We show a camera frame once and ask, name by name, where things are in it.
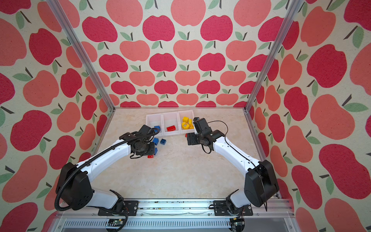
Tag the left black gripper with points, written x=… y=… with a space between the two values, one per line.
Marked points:
x=151 y=152

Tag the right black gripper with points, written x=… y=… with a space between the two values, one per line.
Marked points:
x=191 y=138

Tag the yellow six-stud lego brick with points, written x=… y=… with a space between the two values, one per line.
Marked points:
x=190 y=123

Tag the yellow round lego brick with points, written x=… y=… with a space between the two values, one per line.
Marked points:
x=185 y=126

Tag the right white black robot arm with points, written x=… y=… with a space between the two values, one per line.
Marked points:
x=260 y=182

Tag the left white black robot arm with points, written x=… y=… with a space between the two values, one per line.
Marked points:
x=74 y=190

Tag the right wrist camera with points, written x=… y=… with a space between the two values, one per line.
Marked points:
x=201 y=126

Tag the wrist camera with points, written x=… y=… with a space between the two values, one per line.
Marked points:
x=144 y=130
x=201 y=126

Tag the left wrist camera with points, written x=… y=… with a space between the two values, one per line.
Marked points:
x=144 y=130

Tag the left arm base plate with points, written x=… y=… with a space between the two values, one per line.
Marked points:
x=122 y=207

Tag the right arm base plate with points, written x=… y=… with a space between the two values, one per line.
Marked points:
x=232 y=208

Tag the aluminium front frame rail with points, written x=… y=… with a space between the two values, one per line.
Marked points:
x=179 y=215

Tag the left aluminium corner post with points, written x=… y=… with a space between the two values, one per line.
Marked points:
x=62 y=18

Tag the aluminium corner post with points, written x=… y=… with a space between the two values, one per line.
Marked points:
x=277 y=44
x=62 y=18

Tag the right aluminium corner post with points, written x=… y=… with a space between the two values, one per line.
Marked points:
x=277 y=44

